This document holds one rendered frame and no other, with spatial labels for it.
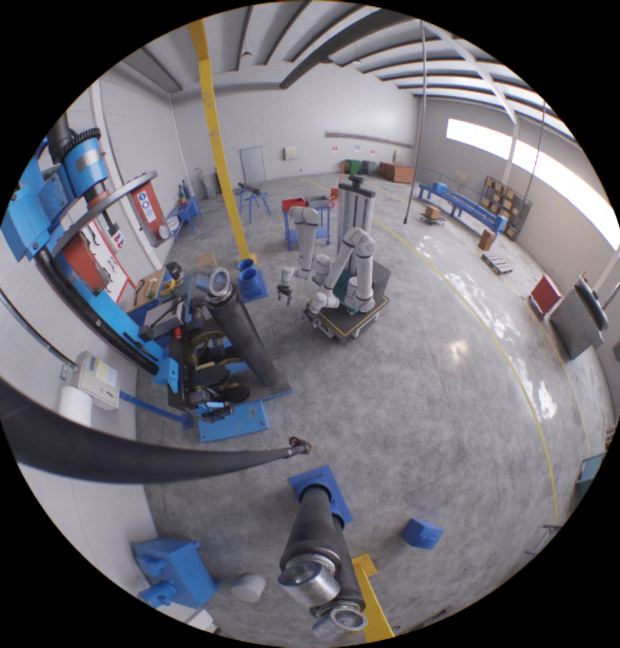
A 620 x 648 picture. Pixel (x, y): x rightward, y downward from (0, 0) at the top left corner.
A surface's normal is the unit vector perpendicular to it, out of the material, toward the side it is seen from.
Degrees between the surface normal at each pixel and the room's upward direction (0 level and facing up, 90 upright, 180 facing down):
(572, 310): 90
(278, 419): 0
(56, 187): 90
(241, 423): 0
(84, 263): 90
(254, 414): 0
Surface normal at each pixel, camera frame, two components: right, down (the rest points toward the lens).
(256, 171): 0.34, 0.76
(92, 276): 0.85, 0.40
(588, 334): -0.97, 0.23
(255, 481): -0.04, -0.58
